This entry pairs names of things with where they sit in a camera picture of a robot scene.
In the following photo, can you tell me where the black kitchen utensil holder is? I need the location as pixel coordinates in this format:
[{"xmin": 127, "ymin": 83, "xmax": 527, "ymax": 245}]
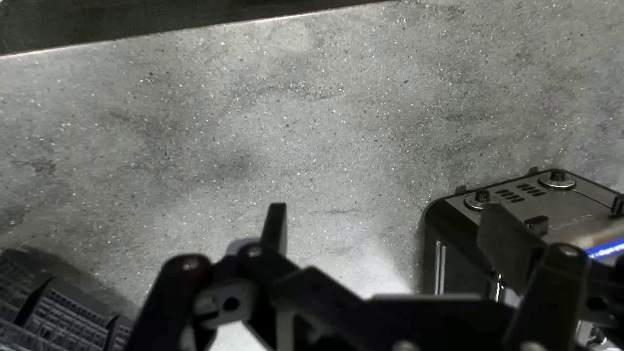
[{"xmin": 0, "ymin": 245, "xmax": 137, "ymax": 351}]

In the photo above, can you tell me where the silver black four-slot toaster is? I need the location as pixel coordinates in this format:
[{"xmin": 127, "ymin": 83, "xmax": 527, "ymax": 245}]
[{"xmin": 421, "ymin": 165, "xmax": 624, "ymax": 308}]

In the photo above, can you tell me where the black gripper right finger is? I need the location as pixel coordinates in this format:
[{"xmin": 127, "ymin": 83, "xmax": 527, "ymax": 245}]
[{"xmin": 476, "ymin": 202, "xmax": 593, "ymax": 351}]

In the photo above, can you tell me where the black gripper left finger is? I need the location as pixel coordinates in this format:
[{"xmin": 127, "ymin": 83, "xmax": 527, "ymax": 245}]
[{"xmin": 127, "ymin": 200, "xmax": 367, "ymax": 351}]

